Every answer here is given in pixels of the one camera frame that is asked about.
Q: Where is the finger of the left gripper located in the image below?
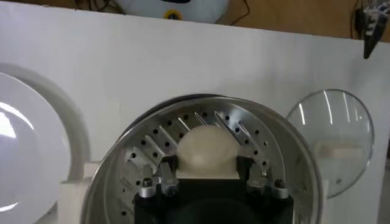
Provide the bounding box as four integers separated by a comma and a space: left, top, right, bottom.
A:
363, 7, 390, 60

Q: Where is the white steamed baozi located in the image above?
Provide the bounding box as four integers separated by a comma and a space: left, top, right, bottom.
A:
175, 124, 241, 180

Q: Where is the glass lid with cream handle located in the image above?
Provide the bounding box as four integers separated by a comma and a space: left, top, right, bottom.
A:
285, 88, 375, 199

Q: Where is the stainless steel steamer basket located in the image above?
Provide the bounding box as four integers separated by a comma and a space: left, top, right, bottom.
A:
80, 94, 324, 224

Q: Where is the white round plate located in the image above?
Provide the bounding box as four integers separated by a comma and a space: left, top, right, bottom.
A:
0, 62, 91, 224

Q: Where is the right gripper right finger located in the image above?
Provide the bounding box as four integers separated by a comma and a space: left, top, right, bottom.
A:
237, 155, 289, 200

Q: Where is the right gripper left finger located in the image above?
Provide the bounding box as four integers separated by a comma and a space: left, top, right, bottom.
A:
138, 155, 180, 198

